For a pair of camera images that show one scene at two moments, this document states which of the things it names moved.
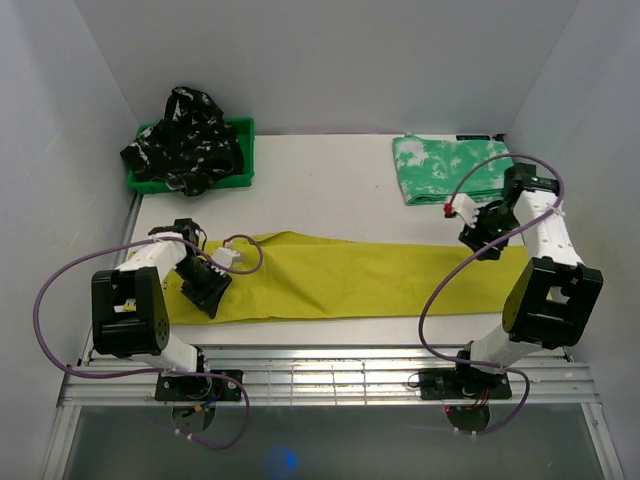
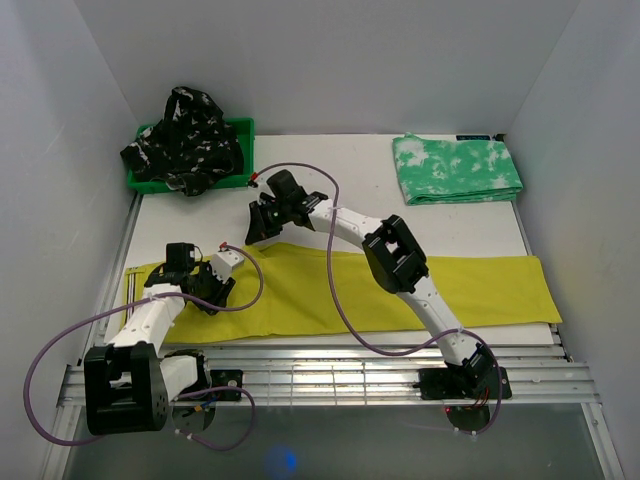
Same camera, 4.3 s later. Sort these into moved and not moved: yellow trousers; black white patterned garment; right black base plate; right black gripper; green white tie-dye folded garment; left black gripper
Moved: right black gripper; yellow trousers
Not moved: green white tie-dye folded garment; right black base plate; black white patterned garment; left black gripper
